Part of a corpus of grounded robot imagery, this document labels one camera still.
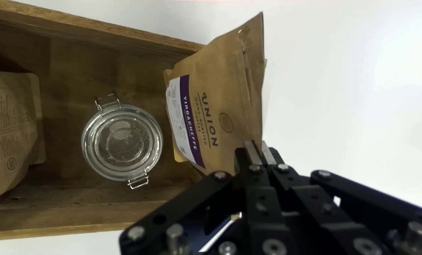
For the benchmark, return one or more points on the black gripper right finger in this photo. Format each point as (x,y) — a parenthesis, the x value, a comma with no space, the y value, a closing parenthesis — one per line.
(343,207)

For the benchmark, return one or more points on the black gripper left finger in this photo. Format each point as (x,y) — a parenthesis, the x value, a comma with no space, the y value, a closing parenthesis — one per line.
(248,207)

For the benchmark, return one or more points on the clear glass jar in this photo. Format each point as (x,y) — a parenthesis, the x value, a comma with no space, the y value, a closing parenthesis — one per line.
(121,142)

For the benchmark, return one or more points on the open wooden slat crate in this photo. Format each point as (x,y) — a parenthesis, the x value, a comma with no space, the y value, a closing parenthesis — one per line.
(88,66)

